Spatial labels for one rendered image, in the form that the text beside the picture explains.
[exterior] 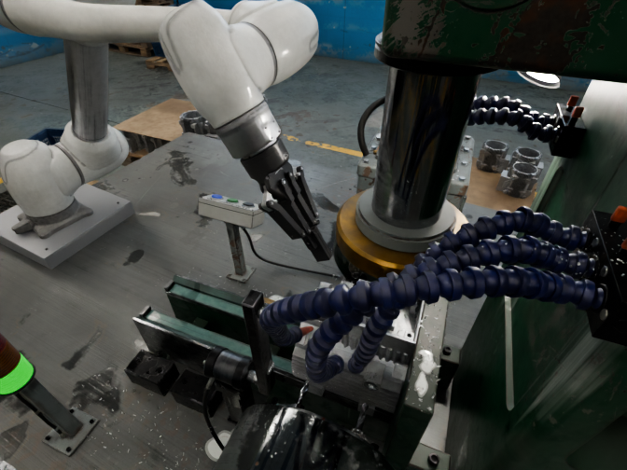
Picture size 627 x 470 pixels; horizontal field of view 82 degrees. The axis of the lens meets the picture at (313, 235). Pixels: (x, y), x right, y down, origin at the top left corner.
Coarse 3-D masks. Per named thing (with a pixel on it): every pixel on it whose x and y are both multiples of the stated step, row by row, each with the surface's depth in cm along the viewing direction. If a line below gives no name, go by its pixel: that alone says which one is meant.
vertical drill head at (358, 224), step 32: (416, 96) 34; (448, 96) 33; (384, 128) 39; (416, 128) 36; (448, 128) 35; (384, 160) 40; (416, 160) 38; (448, 160) 38; (384, 192) 42; (416, 192) 40; (352, 224) 48; (384, 224) 44; (416, 224) 43; (448, 224) 44; (352, 256) 45; (384, 256) 43
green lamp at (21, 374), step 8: (24, 360) 62; (16, 368) 60; (24, 368) 62; (32, 368) 64; (8, 376) 59; (16, 376) 60; (24, 376) 62; (0, 384) 59; (8, 384) 60; (16, 384) 61; (0, 392) 60; (8, 392) 61
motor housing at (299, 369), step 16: (320, 320) 65; (304, 352) 65; (336, 352) 63; (352, 352) 63; (304, 368) 65; (320, 384) 67; (336, 384) 64; (352, 384) 62; (384, 384) 60; (400, 384) 60; (368, 400) 64; (384, 400) 61
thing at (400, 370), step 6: (324, 282) 74; (306, 336) 63; (300, 342) 63; (306, 342) 64; (396, 366) 59; (402, 366) 58; (408, 366) 58; (396, 372) 59; (402, 372) 58; (300, 378) 71; (396, 378) 58; (402, 378) 58
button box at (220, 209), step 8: (200, 200) 98; (208, 200) 97; (216, 200) 97; (224, 200) 98; (240, 200) 100; (200, 208) 98; (208, 208) 97; (216, 208) 96; (224, 208) 96; (232, 208) 95; (240, 208) 94; (248, 208) 94; (256, 208) 96; (208, 216) 98; (216, 216) 97; (224, 216) 96; (232, 216) 95; (240, 216) 95; (248, 216) 94; (256, 216) 95; (240, 224) 95; (248, 224) 94; (256, 224) 96
